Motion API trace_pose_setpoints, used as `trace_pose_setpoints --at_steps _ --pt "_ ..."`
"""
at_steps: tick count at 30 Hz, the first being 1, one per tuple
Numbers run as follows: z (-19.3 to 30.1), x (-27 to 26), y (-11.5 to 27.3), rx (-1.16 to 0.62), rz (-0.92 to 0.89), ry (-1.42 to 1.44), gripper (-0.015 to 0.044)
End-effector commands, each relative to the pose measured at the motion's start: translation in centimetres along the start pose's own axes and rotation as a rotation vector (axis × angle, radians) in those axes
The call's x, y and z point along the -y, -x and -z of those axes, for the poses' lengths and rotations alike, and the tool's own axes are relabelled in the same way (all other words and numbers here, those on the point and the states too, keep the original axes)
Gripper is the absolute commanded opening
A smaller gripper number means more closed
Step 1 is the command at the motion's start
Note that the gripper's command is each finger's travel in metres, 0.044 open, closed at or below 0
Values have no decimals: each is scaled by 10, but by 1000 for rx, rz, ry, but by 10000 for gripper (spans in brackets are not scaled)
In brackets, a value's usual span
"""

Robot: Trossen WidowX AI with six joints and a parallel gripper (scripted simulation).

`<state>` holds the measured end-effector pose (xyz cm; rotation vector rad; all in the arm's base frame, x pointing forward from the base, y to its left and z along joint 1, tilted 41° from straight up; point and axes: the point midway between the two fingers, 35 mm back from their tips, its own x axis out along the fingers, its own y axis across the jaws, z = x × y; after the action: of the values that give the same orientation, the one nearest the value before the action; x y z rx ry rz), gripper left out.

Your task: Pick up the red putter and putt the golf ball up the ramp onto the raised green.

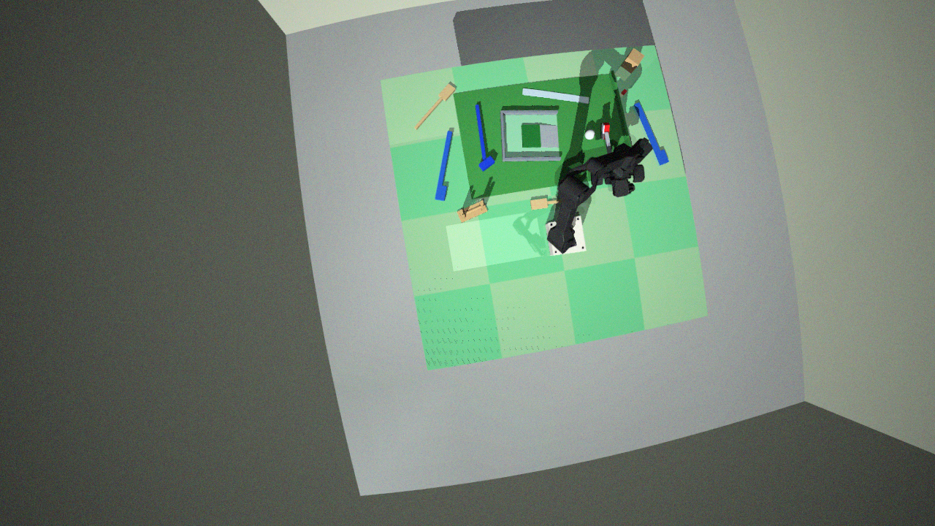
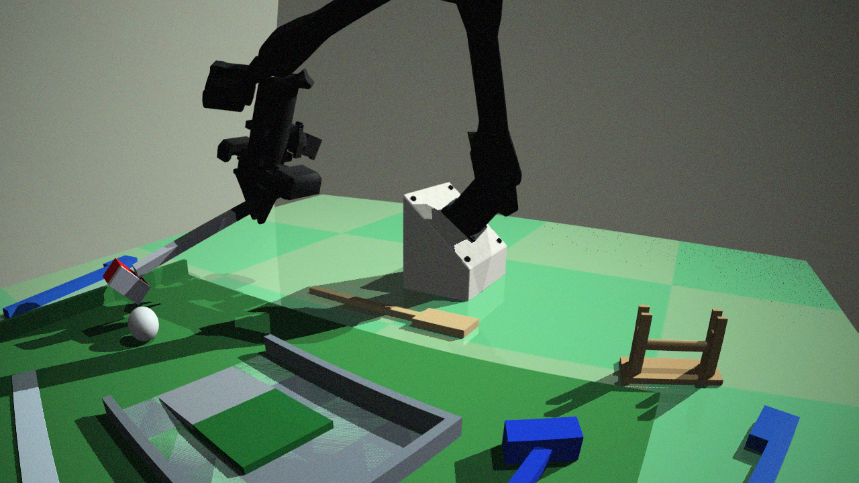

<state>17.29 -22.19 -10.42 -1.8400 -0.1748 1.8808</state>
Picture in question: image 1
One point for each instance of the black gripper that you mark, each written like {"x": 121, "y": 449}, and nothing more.
{"x": 637, "y": 173}

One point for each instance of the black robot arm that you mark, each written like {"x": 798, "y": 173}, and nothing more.
{"x": 572, "y": 192}

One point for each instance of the light grey flat bar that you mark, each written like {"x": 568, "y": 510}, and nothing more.
{"x": 552, "y": 95}

